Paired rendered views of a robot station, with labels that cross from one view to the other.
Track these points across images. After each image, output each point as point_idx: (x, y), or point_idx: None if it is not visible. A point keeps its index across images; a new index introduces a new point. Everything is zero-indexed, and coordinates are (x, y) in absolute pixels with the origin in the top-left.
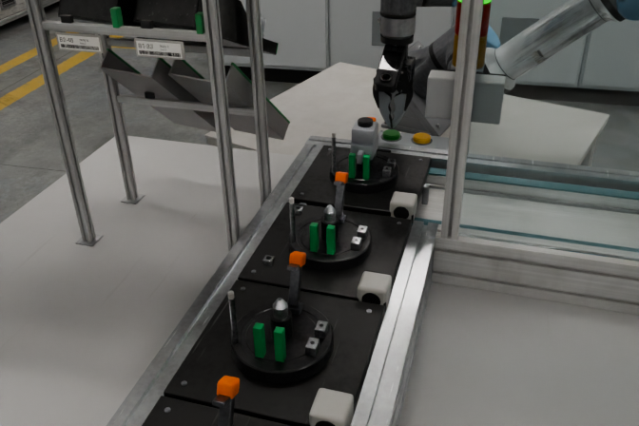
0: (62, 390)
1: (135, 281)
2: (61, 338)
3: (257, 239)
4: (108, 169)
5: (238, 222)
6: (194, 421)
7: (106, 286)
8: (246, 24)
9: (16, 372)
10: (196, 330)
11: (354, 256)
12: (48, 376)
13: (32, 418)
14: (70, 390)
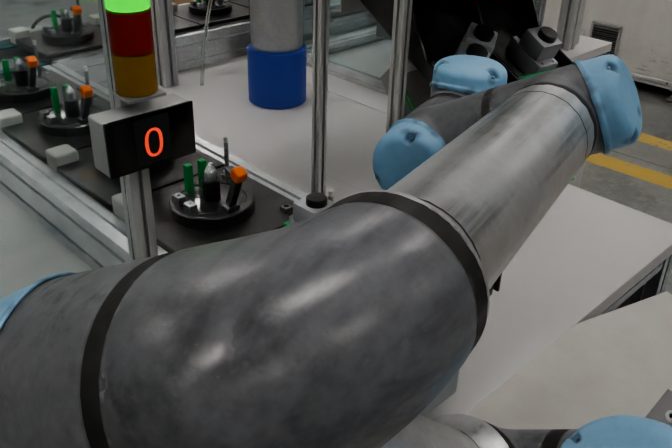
0: (252, 153)
1: (342, 189)
2: (304, 158)
3: (274, 189)
4: (577, 209)
5: (315, 190)
6: None
7: (348, 178)
8: (413, 34)
9: (286, 144)
10: (197, 147)
11: (170, 198)
12: (271, 151)
13: (240, 144)
14: (249, 155)
